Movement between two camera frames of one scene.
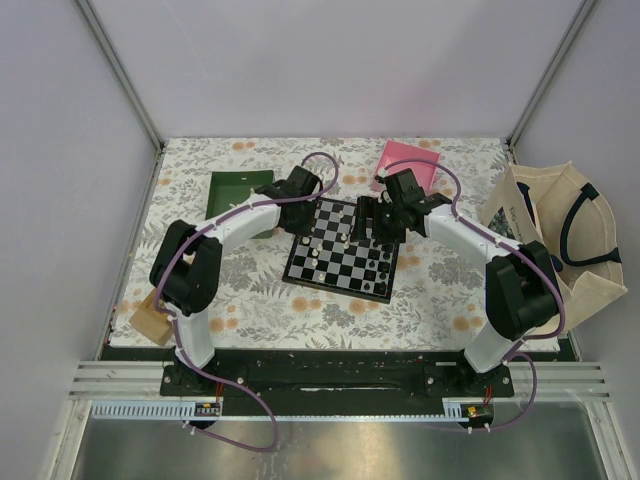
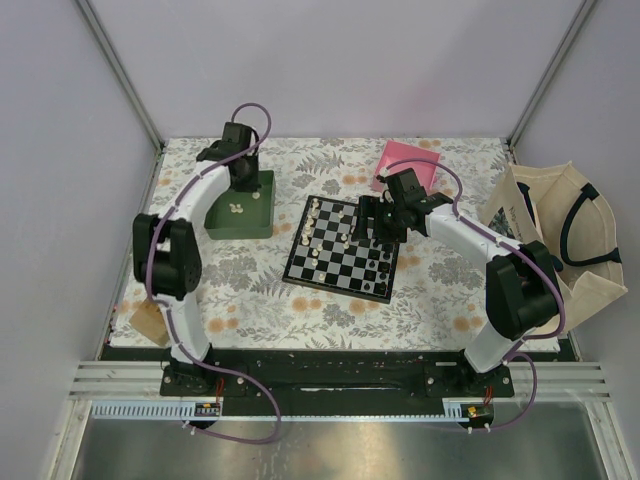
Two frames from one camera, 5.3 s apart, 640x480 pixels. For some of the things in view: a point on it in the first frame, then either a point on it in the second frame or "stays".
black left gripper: x=307 y=228 → x=254 y=184
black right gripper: x=369 y=207 stays
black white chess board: x=329 y=259 stays
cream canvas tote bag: x=568 y=213 stays
